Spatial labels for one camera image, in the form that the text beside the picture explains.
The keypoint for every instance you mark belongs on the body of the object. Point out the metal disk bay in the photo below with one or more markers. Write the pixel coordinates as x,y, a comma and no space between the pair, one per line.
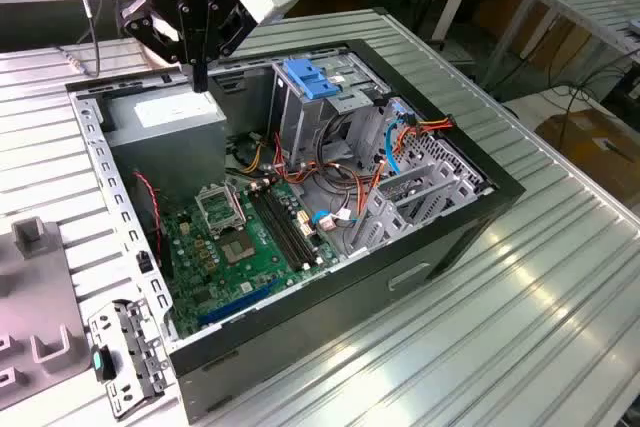
385,212

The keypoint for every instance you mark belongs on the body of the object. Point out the large cardboard box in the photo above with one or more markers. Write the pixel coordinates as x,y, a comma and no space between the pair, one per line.
590,157

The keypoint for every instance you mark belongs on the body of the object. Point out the black RAM slot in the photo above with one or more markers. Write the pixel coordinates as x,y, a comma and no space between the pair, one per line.
283,227
297,221
277,229
291,223

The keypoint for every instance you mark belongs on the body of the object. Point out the grey power supply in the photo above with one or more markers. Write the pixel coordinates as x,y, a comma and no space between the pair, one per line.
170,157

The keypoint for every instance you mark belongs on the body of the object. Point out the long blue expansion slot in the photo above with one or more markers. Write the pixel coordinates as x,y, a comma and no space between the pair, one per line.
235,304

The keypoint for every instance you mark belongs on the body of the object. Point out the metal drive cage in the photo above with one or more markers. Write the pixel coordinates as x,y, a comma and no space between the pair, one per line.
300,117

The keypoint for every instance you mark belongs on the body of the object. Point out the green motherboard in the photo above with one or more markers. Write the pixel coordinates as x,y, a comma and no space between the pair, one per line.
225,277

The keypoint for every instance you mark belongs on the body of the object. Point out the blue plastic drive latch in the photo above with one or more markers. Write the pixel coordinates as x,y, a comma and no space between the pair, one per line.
310,79

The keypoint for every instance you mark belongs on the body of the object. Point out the metal slot bracket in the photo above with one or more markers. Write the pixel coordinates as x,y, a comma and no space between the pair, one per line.
135,347

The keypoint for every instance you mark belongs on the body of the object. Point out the grey part rack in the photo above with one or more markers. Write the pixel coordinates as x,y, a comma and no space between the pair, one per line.
35,297

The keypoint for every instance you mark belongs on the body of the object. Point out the CPU socket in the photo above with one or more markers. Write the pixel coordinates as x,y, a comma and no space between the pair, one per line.
239,248

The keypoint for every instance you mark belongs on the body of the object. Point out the black PC case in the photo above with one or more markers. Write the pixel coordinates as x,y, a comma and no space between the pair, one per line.
300,327

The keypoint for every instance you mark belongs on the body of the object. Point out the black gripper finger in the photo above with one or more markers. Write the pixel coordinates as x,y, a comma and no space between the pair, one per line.
150,27
235,32

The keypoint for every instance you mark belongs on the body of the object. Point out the black latch with teal tab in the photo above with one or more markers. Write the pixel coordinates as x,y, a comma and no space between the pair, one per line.
102,363

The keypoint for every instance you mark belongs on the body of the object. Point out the metal slat side table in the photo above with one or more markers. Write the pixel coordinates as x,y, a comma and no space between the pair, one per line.
590,7

